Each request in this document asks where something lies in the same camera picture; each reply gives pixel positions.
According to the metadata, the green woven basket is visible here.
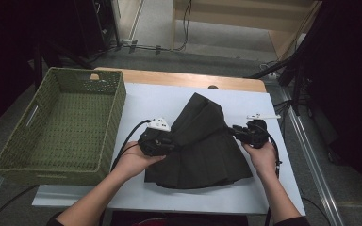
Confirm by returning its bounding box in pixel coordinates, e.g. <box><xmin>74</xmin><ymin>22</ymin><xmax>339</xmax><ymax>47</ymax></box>
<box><xmin>0</xmin><ymin>66</ymin><xmax>127</xmax><ymax>186</ymax></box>

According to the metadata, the black cabinet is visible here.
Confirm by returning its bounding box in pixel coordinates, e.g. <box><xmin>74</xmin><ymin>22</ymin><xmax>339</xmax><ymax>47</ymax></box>
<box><xmin>72</xmin><ymin>0</ymin><xmax>121</xmax><ymax>58</ymax></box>

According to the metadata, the hanging black cable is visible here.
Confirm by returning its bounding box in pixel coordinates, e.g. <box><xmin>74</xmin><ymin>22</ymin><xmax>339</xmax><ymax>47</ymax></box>
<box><xmin>173</xmin><ymin>0</ymin><xmax>193</xmax><ymax>53</ymax></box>

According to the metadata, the thick black floor cable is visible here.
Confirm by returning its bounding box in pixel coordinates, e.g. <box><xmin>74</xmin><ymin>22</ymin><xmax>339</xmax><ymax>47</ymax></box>
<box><xmin>0</xmin><ymin>184</ymin><xmax>41</xmax><ymax>226</ymax></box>

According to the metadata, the white table mat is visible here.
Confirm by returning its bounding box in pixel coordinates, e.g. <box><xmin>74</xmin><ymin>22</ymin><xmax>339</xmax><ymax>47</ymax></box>
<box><xmin>31</xmin><ymin>82</ymin><xmax>306</xmax><ymax>217</ymax></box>

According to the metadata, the dark pleated skirt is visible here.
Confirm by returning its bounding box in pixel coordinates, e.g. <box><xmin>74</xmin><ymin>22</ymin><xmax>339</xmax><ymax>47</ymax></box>
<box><xmin>144</xmin><ymin>92</ymin><xmax>254</xmax><ymax>190</ymax></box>

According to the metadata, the person's right dark sleeve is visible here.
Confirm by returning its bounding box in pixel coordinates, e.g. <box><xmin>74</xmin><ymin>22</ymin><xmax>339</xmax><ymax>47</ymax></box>
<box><xmin>274</xmin><ymin>216</ymin><xmax>311</xmax><ymax>226</ymax></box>

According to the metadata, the person's left hand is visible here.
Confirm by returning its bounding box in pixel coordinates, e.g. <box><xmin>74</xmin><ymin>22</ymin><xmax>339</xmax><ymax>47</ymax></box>
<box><xmin>112</xmin><ymin>141</ymin><xmax>168</xmax><ymax>181</ymax></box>

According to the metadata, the wooden shelf unit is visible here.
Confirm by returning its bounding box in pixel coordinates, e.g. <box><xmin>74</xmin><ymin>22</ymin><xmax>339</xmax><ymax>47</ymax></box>
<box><xmin>171</xmin><ymin>0</ymin><xmax>323</xmax><ymax>60</ymax></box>

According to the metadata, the white cable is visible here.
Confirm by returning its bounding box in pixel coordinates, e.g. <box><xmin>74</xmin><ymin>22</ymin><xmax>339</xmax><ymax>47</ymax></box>
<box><xmin>258</xmin><ymin>60</ymin><xmax>279</xmax><ymax>79</ymax></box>

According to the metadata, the bundle of black cables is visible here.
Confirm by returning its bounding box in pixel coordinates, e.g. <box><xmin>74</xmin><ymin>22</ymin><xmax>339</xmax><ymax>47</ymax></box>
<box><xmin>272</xmin><ymin>99</ymin><xmax>296</xmax><ymax>139</ymax></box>

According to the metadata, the dark curtain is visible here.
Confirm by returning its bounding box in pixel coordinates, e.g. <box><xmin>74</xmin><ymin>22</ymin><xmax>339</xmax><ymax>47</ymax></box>
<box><xmin>307</xmin><ymin>0</ymin><xmax>362</xmax><ymax>208</ymax></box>
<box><xmin>0</xmin><ymin>0</ymin><xmax>76</xmax><ymax>139</ymax></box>

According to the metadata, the floor cable with clips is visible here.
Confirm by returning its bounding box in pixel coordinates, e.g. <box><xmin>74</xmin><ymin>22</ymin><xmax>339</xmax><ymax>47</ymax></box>
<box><xmin>119</xmin><ymin>39</ymin><xmax>174</xmax><ymax>55</ymax></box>

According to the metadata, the person's right hand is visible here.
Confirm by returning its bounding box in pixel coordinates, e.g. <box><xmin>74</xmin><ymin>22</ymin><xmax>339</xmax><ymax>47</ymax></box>
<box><xmin>242</xmin><ymin>141</ymin><xmax>279</xmax><ymax>179</ymax></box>

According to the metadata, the black metal stand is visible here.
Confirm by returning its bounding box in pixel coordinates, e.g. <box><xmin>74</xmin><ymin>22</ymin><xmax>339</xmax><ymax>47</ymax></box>
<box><xmin>32</xmin><ymin>39</ymin><xmax>93</xmax><ymax>90</ymax></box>
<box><xmin>244</xmin><ymin>0</ymin><xmax>331</xmax><ymax>117</ymax></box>

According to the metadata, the thin black floor cable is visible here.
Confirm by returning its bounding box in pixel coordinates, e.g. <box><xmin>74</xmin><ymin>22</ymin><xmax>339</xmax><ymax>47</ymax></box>
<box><xmin>301</xmin><ymin>196</ymin><xmax>332</xmax><ymax>226</ymax></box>

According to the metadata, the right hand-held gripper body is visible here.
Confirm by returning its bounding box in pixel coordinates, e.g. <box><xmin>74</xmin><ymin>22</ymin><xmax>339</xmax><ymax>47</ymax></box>
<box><xmin>246</xmin><ymin>113</ymin><xmax>282</xmax><ymax>149</ymax></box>

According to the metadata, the right hand-held gripper cable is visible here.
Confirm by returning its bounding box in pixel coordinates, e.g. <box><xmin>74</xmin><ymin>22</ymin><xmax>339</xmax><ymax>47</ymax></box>
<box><xmin>263</xmin><ymin>125</ymin><xmax>285</xmax><ymax>226</ymax></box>

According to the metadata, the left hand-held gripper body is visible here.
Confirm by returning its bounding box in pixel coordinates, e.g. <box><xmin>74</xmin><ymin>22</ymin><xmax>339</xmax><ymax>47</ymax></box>
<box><xmin>137</xmin><ymin>117</ymin><xmax>179</xmax><ymax>157</ymax></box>

